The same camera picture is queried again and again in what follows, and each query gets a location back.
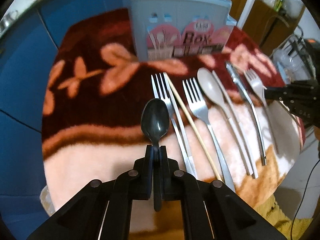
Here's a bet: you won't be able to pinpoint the light blue chopstick box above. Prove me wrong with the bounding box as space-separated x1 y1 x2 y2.
129 0 237 61

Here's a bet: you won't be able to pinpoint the steel knife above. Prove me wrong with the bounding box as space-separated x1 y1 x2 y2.
225 62 267 166

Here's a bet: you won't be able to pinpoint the black spoon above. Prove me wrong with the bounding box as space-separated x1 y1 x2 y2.
141 99 170 212

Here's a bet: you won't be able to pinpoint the steel fork long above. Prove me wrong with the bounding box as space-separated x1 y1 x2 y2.
151 74 198 179

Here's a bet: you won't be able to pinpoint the steel fork short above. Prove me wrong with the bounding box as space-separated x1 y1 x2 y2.
182 78 235 192

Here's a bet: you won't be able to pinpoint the beige plastic spoon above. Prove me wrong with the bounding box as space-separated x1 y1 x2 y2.
197 68 254 176

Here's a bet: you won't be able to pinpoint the red floral blanket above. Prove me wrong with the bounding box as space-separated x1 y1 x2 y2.
41 8 306 240

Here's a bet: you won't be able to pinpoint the wooden chopstick left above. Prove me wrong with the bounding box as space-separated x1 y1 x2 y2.
163 73 222 181

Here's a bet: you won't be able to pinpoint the white chopstick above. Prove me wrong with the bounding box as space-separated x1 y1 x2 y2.
212 70 258 179

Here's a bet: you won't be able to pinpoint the blue base cabinets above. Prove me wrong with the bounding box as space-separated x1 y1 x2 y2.
1 0 124 239

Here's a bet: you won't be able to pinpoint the white plastic fork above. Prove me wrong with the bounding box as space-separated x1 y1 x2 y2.
244 69 279 153

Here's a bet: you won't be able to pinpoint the black wire rack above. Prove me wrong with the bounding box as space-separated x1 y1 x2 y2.
270 27 319 85

